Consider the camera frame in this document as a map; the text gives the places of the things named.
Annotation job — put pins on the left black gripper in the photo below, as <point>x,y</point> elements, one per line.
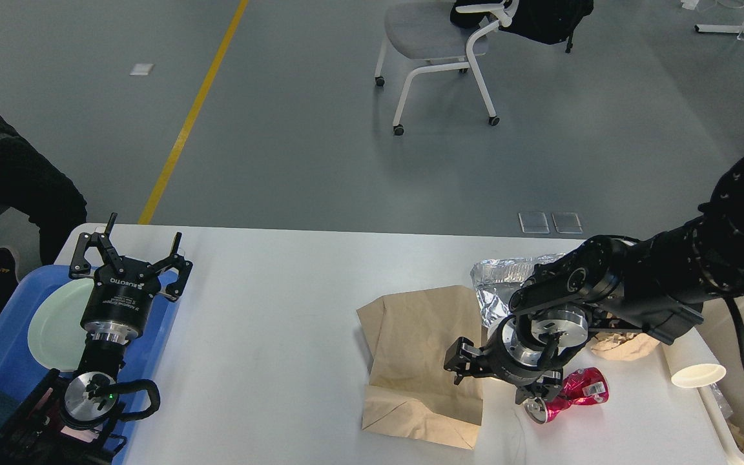
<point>120,300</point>

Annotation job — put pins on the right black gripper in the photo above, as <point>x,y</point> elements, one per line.
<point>513,353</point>

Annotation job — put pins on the green plate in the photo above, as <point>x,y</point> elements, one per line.
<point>59,326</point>

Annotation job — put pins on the aluminium foil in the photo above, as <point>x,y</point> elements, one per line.
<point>495,281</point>

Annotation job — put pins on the brown paper bag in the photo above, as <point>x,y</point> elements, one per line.
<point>409,393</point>

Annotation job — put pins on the pink ribbed mug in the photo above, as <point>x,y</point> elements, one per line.
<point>92,428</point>

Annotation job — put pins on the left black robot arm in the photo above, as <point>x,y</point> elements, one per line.
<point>78,411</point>

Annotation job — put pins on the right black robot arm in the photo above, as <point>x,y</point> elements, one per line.
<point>614,284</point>

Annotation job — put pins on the crushed red can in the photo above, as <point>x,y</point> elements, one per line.
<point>583,387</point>

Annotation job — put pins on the crumpled brown napkin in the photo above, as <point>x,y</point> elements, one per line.
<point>622,346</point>

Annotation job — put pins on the seated person in black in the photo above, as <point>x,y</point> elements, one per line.
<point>34,186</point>

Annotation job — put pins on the lying white paper cup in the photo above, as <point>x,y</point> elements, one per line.
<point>691,363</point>

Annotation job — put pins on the grey white office chair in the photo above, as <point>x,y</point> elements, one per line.
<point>422,31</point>

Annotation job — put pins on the black backpack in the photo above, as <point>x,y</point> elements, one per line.
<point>548,22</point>

